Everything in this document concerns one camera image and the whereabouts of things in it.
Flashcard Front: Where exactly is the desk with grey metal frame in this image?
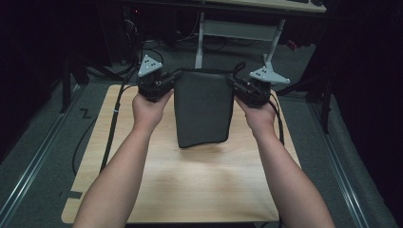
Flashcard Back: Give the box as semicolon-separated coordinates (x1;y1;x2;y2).
193;0;328;74

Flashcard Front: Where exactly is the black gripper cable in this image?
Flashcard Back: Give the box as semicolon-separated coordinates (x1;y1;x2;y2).
268;92;285;146

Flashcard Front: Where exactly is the person's left hand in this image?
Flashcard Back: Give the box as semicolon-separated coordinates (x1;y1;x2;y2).
131;89;175;134

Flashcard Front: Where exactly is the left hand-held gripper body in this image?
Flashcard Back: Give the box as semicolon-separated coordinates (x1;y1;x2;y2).
136;54;179;104

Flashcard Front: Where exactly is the aluminium floor rail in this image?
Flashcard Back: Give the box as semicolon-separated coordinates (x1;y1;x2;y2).
307;101;371;228
0;85;84;221

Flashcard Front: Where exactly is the thick black sleeved cable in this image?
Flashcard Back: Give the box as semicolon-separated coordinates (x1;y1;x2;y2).
99;66;142;174

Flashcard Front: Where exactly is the black metal stand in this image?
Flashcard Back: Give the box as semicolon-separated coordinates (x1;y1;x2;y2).
277;74;335;135
59;51;123;114

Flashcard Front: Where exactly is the grey cloth with black trim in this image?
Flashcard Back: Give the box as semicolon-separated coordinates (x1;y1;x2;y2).
173;61;247;149

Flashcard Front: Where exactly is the thin black cable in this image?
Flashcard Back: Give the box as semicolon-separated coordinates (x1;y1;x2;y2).
71;117;98;177

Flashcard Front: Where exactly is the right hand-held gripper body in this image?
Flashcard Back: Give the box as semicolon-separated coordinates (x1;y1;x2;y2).
232;66;291;109

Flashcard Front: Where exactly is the person's right hand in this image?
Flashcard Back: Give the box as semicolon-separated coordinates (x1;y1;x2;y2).
235;94;278;137

